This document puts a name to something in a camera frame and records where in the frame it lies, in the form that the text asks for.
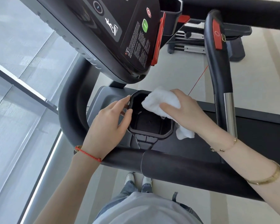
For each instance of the person's right hand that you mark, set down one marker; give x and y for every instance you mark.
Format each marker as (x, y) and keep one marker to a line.
(191, 116)

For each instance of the person's left hand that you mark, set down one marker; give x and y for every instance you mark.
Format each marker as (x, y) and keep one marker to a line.
(102, 130)

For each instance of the person's left thumb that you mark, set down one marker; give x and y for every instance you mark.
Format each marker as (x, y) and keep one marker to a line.
(127, 120)

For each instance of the person's right fingers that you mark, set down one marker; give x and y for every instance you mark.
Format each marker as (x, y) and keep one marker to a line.
(170, 107)

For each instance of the white cleaning cloth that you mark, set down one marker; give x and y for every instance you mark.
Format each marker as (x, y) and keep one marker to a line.
(154, 100)

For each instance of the black cup holder tray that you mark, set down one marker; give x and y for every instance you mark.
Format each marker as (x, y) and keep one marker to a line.
(149, 123)

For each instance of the person's right forearm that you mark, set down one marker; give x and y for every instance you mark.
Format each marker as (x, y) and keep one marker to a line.
(252, 165)

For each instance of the person's left forearm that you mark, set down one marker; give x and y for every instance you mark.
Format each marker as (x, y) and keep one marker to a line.
(74, 181)

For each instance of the person's left white shoe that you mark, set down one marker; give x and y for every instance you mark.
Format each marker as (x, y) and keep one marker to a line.
(130, 177)

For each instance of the person's white shoe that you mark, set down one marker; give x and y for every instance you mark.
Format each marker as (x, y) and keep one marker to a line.
(130, 177)
(147, 180)

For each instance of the silver handrail pulse sensor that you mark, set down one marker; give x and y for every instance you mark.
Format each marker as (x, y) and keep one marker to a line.
(230, 114)

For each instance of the person's right white shoe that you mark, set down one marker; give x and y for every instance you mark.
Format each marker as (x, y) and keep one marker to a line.
(147, 180)

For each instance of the blue jeans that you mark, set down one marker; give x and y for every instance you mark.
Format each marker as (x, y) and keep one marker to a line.
(130, 187)

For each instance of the red handrail button panel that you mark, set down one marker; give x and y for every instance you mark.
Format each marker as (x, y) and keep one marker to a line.
(217, 34)

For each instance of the grey exercise machine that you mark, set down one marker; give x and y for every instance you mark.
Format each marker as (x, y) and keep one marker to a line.
(233, 47)

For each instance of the black treadmill console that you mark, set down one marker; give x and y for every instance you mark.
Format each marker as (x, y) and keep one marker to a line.
(102, 32)

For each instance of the white t-shirt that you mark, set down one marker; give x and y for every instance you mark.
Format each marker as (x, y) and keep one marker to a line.
(142, 209)

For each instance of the gold bangle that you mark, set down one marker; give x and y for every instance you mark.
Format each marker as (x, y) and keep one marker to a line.
(276, 176)

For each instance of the black treadmill frame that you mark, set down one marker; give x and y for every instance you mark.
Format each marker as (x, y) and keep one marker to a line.
(189, 170)

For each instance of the grey window frame bar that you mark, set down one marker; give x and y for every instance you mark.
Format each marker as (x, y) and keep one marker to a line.
(21, 87)

